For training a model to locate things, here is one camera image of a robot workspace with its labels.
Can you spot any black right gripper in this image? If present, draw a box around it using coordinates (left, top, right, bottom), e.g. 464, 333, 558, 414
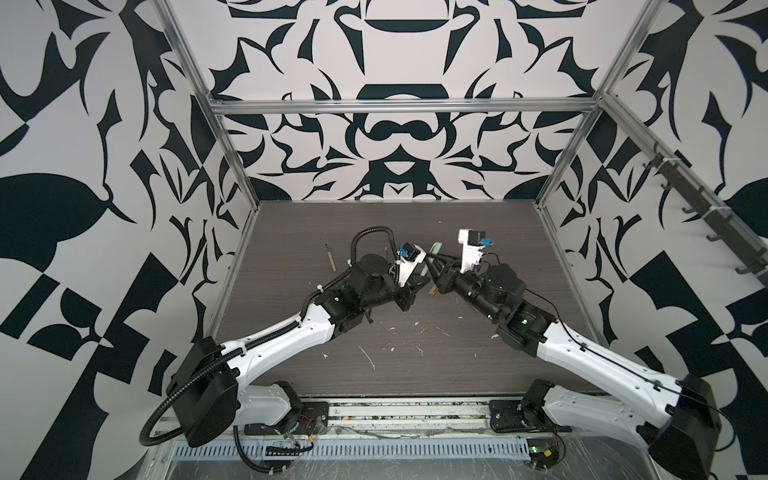
425, 250, 503, 325

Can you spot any light green pen cap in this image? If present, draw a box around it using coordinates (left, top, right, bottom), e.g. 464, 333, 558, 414
421, 242, 442, 276

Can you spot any tan pen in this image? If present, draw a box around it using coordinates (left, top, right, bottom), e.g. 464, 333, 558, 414
324, 243, 338, 272

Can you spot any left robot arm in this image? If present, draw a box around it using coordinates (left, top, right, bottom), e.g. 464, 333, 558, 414
139, 226, 429, 446

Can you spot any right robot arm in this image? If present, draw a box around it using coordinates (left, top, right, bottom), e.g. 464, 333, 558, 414
428, 254, 725, 479

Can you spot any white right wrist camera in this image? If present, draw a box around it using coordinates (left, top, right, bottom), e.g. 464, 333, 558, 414
458, 229, 493, 274

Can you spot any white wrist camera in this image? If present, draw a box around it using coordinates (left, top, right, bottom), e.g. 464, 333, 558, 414
396, 242, 427, 287
458, 229, 493, 274

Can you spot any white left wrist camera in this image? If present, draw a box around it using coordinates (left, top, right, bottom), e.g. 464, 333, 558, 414
396, 242, 427, 287

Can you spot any perforated cable tray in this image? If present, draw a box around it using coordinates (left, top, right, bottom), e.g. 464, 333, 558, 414
173, 438, 531, 461

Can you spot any metal hook rail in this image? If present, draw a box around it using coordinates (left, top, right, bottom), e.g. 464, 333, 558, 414
644, 141, 767, 289

